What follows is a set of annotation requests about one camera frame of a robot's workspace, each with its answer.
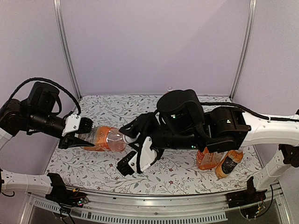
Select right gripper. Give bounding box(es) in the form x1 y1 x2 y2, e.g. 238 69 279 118
118 111 201 159

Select orange tea bottle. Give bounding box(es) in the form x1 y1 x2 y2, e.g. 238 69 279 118
196 147 224 170
78 126 136 152
166 86 173 93

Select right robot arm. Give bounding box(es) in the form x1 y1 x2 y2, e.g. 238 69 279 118
117 90 299 203

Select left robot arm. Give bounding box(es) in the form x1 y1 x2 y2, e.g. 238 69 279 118
0 77 93 203

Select dark label orange bottle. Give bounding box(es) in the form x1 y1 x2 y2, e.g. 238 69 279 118
215 150 243 179

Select floral patterned table mat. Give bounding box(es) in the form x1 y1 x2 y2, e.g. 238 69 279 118
45 94 260 196

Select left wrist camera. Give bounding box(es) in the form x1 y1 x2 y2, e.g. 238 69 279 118
62 113 81 137

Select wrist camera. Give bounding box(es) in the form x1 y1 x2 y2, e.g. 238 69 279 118
116 137 164 176
62 113 81 137

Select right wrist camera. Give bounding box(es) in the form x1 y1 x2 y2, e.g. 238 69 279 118
116 137 164 176

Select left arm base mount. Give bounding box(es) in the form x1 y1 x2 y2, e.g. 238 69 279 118
45 173 89 208

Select aluminium front rail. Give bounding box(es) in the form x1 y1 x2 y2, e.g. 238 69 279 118
20 183 292 224

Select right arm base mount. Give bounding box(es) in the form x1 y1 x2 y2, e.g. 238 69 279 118
226 177 267 219

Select left aluminium frame post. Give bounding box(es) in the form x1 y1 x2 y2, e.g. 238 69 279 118
53 0 82 99

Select aluminium frame post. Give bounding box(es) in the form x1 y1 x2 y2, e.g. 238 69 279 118
53 0 82 99
229 0 257 100

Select right aluminium frame post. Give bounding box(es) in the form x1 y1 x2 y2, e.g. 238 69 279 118
229 0 257 100

